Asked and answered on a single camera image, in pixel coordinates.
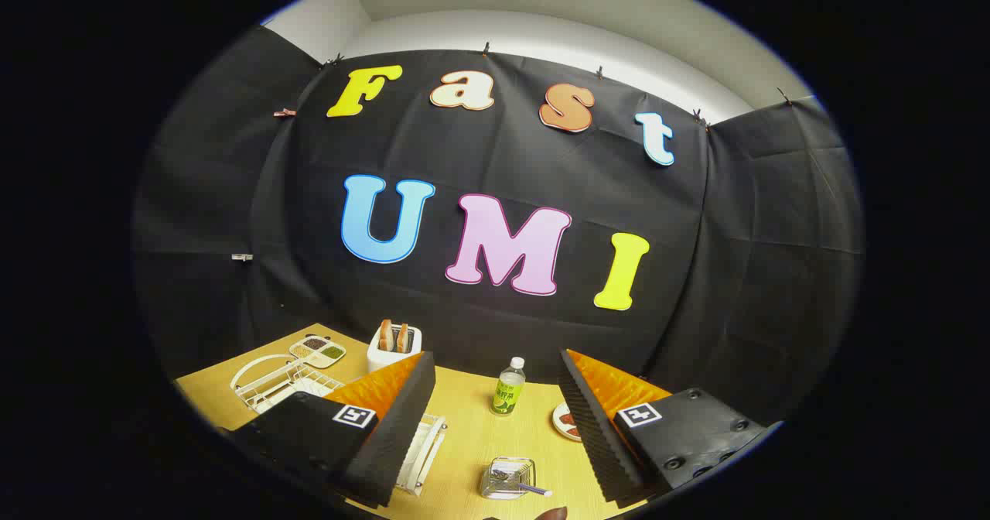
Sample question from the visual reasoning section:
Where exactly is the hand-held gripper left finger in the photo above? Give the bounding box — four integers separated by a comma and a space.
220, 351, 437, 510

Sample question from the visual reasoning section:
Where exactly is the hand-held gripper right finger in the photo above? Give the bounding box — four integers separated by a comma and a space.
558, 348, 783, 508

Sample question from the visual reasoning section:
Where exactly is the spoon with blue checkered handle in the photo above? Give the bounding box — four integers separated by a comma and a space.
492, 467, 554, 498

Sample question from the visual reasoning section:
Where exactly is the metal wire basket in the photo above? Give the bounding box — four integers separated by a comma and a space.
480, 457, 537, 501

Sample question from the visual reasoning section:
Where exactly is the white wire dish rack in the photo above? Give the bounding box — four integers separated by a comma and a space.
230, 354, 448, 498

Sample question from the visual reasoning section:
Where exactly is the white plate with meat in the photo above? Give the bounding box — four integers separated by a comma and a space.
551, 402, 582, 443

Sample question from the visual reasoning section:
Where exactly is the white toaster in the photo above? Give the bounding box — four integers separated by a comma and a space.
367, 322, 423, 374

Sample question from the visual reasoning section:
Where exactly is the green tea bottle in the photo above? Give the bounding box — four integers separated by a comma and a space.
490, 357, 527, 417

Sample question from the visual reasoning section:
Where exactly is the divided white snack tray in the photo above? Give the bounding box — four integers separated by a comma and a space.
289, 335, 347, 369

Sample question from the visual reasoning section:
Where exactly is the black backdrop cloth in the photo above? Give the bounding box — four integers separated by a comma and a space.
131, 25, 865, 428

